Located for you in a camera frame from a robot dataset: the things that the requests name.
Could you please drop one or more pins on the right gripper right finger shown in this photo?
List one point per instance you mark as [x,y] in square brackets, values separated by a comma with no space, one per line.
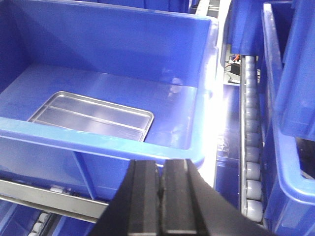
[191,207]

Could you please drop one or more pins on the black device with cables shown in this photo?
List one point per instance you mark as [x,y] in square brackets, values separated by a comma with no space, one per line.
[232,69]

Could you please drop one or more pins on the small silver metal tray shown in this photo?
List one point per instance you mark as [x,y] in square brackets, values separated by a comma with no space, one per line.
[86,114]

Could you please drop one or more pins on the blue bin below bar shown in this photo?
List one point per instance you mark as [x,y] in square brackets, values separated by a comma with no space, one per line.
[19,220]

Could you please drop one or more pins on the far right roller rail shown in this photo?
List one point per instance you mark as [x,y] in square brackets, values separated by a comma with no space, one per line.
[250,191]

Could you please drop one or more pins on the steel front rack bar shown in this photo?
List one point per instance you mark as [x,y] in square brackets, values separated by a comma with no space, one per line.
[51,201]

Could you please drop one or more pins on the blue box far right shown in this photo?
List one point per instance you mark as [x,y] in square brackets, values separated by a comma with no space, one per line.
[289,153]

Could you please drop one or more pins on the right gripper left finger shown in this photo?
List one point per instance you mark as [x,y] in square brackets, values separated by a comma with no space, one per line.
[134,209]

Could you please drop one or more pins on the blue plastic box right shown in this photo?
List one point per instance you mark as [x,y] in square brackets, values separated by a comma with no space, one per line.
[162,62]

